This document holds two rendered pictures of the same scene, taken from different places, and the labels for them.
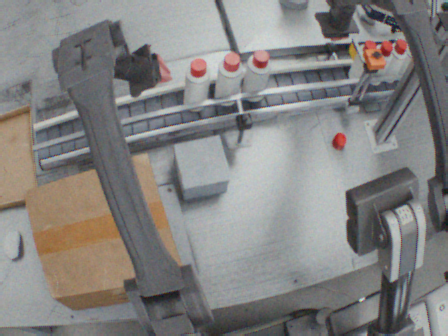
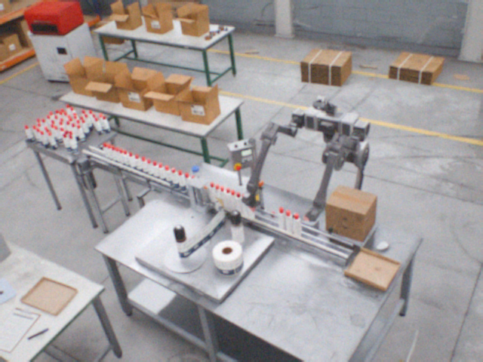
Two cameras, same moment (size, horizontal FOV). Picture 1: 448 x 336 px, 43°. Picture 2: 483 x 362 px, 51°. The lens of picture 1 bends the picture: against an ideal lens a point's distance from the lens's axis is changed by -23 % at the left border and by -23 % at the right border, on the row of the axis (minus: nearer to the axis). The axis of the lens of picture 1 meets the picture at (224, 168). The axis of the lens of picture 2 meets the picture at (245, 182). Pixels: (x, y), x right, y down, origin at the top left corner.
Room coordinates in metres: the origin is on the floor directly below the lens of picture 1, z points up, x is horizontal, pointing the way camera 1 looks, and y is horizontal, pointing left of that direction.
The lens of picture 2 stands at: (2.12, 2.42, 3.47)
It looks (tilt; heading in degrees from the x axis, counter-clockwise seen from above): 37 degrees down; 244
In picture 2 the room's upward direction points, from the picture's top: 7 degrees counter-clockwise
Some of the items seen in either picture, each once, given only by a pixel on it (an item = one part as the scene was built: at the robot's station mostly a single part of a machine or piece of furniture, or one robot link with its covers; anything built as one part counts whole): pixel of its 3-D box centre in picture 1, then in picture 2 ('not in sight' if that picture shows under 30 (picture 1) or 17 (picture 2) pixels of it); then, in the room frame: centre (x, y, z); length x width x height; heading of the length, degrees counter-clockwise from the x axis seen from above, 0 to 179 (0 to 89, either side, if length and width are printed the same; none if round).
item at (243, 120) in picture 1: (239, 120); not in sight; (0.59, -0.01, 0.91); 0.07 x 0.03 x 0.16; 24
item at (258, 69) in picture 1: (257, 74); (281, 219); (0.68, -0.03, 0.98); 0.05 x 0.05 x 0.20
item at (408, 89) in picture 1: (411, 84); (255, 176); (0.68, -0.38, 1.16); 0.04 x 0.04 x 0.67; 24
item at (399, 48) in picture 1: (394, 60); (239, 203); (0.84, -0.38, 0.98); 0.05 x 0.05 x 0.20
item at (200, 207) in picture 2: not in sight; (201, 194); (1.05, -0.63, 1.01); 0.14 x 0.13 x 0.26; 114
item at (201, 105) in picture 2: not in sight; (199, 101); (0.34, -2.15, 0.97); 0.51 x 0.39 x 0.37; 34
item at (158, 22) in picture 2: not in sight; (156, 19); (-0.32, -5.02, 0.97); 0.42 x 0.39 x 0.37; 26
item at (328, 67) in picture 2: not in sight; (326, 67); (-2.23, -3.33, 0.16); 0.65 x 0.54 x 0.32; 123
